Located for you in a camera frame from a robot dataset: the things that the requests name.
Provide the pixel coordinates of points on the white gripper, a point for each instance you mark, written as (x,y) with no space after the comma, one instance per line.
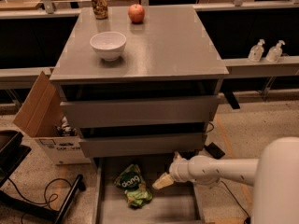
(178,171)

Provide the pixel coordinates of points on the green dang chip bag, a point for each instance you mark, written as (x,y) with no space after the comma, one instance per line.
(134,186)

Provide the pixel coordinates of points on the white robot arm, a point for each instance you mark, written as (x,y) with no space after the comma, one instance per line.
(274,178)

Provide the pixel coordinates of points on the grey open bottom drawer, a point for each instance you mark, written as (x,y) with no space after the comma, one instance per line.
(176,204)

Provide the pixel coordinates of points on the grey middle drawer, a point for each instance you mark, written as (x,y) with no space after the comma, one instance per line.
(142,145)

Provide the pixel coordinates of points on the grey drawer cabinet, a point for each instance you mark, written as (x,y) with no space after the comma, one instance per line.
(133,89)

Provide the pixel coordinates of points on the grey top drawer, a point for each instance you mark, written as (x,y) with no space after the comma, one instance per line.
(134,112)

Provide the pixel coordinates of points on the black power adapter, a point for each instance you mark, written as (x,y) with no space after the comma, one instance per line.
(214,151)

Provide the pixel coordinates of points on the open cardboard box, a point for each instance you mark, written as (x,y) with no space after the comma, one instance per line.
(41,118)

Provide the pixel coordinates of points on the white ceramic bowl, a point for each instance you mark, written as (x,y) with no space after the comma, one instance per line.
(108,45)

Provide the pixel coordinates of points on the left clear pump bottle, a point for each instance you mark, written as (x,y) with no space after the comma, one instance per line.
(256,51)

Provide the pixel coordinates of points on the clear pump bottle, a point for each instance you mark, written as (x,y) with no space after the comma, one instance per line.
(256,51)
(275,52)

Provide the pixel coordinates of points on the right clear pump bottle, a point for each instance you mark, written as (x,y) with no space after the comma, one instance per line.
(275,52)

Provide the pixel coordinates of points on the black chair base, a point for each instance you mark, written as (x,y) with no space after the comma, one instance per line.
(34,198)

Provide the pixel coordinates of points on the red apple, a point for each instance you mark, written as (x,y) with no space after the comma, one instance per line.
(136,13)

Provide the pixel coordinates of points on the patterned drink can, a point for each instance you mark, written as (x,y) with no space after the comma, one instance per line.
(100,9)

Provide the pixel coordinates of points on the grey metal rail shelf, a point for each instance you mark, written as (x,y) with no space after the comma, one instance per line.
(25,75)

